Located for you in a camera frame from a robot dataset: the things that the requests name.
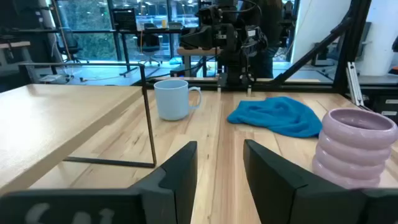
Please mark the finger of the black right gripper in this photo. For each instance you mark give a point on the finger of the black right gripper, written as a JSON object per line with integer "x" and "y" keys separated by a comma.
{"x": 199, "y": 39}
{"x": 256, "y": 39}

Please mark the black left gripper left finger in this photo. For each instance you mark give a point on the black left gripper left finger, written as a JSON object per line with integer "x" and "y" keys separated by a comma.
{"x": 174, "y": 186}

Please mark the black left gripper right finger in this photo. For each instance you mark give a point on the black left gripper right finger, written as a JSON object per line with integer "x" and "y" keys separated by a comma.
{"x": 280, "y": 193}

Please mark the pale blue mug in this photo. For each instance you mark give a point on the pale blue mug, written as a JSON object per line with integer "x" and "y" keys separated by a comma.
{"x": 172, "y": 99}

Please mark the lilac ribbed mug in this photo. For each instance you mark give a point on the lilac ribbed mug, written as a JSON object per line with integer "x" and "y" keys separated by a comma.
{"x": 351, "y": 155}

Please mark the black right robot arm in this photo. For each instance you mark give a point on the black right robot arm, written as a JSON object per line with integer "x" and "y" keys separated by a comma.
{"x": 234, "y": 68}

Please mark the small wooden table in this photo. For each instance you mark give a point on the small wooden table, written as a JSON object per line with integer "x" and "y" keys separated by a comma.
{"x": 196, "y": 51}

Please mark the person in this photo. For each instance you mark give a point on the person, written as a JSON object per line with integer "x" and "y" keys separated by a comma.
{"x": 273, "y": 25}

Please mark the yellow cup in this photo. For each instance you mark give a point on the yellow cup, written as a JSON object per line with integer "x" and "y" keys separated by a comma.
{"x": 164, "y": 23}

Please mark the black office chair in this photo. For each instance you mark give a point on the black office chair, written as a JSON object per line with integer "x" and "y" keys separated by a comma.
{"x": 70, "y": 43}
{"x": 150, "y": 43}

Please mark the blue cloth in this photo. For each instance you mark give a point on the blue cloth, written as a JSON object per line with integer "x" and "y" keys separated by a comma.
{"x": 276, "y": 116}

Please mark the black computer monitor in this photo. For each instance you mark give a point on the black computer monitor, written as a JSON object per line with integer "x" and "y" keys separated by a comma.
{"x": 124, "y": 19}

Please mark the long black desk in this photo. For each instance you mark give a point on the long black desk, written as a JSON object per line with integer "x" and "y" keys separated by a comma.
{"x": 93, "y": 31}

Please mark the silver aluminium extrusion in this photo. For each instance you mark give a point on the silver aluminium extrusion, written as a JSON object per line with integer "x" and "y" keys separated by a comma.
{"x": 354, "y": 84}

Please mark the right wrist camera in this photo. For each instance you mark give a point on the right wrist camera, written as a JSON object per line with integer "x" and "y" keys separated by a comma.
{"x": 208, "y": 15}

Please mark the black aluminium rig frame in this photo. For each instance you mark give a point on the black aluminium rig frame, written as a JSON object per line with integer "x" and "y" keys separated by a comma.
{"x": 311, "y": 53}

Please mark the wooden shelf with black frame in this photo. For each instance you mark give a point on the wooden shelf with black frame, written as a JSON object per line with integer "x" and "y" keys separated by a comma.
{"x": 46, "y": 124}

